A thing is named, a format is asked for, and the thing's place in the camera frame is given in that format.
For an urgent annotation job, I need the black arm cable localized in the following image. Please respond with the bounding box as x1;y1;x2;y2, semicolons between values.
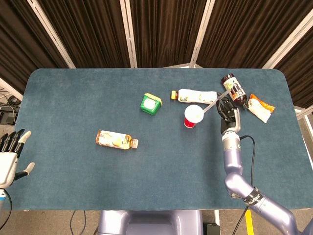
231;135;257;235
0;189;13;235

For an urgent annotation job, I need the transparent plastic straw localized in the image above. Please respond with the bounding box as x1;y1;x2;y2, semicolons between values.
202;89;232;115

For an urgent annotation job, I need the dark brown curtain panel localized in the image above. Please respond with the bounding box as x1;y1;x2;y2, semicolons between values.
129;0;208;69
0;0;63;94
273;24;313;109
36;0;131;69
197;0;313;70

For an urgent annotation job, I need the dark tea bottle black cap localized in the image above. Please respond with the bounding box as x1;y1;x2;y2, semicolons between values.
221;73;249;111

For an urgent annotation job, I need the black floor cable bundle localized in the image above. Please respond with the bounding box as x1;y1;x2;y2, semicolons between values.
0;90;23;106

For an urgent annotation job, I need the white orange snack packet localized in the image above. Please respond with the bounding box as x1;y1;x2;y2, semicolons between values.
247;94;275;123

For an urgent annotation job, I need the purple robot torso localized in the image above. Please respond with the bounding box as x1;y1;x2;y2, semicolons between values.
97;210;204;235

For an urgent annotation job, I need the white label bottle yellow cap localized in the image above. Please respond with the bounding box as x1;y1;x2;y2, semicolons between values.
170;88;218;104

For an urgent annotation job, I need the red paper cup white lid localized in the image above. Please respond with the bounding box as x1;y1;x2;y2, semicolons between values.
183;104;205;129

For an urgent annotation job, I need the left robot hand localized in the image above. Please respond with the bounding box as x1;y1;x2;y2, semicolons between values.
0;128;36;189

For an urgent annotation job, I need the blue felt tablecloth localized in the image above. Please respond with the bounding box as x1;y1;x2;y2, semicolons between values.
2;68;313;212

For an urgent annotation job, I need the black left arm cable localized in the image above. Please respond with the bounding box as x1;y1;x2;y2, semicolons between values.
0;189;13;235

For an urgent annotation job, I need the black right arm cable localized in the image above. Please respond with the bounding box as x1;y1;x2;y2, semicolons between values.
231;135;257;235

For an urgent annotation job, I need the orange tea bottle white cap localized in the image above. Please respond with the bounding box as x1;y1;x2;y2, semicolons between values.
95;130;139;151

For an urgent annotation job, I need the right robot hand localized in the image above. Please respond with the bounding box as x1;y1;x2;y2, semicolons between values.
216;98;242;136

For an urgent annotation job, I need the green square container yellow lid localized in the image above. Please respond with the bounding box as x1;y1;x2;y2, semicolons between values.
139;92;163;116

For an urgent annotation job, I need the black floor box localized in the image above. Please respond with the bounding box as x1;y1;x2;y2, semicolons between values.
202;222;221;235

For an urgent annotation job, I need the white partition post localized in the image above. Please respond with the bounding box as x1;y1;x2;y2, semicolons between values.
119;0;138;69
162;0;216;69
294;104;313;121
26;0;76;69
0;77;24;101
261;9;313;70

